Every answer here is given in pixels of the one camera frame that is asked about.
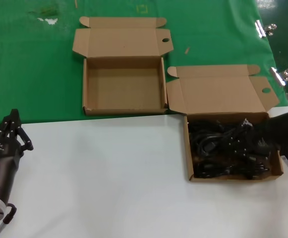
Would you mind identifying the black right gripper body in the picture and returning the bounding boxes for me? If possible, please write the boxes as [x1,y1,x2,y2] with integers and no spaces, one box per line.
[252,108,288,156]

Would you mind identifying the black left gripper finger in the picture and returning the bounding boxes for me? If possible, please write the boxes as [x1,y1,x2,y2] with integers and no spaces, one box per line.
[11,109,34,156]
[0,109,16,141]

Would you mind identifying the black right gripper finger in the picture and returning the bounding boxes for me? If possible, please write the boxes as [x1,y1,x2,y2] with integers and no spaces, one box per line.
[240,118,258,132]
[256,138,273,151]

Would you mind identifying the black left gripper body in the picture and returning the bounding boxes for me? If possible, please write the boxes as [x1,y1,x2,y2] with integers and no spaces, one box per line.
[0,137,24,199]

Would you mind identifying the open brown cardboard box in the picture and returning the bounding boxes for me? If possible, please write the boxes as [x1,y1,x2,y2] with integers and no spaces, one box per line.
[166,64,285,183]
[72,16,174,117]

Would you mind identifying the silver metal binder clip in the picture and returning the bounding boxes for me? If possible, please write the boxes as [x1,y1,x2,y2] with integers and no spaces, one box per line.
[270,66,288,87]
[254,20,277,38]

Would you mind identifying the green table cloth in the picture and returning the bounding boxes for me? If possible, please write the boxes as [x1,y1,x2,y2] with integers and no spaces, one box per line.
[0,0,288,127]

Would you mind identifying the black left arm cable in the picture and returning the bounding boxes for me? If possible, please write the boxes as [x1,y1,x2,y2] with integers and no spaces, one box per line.
[0,202,17,238]

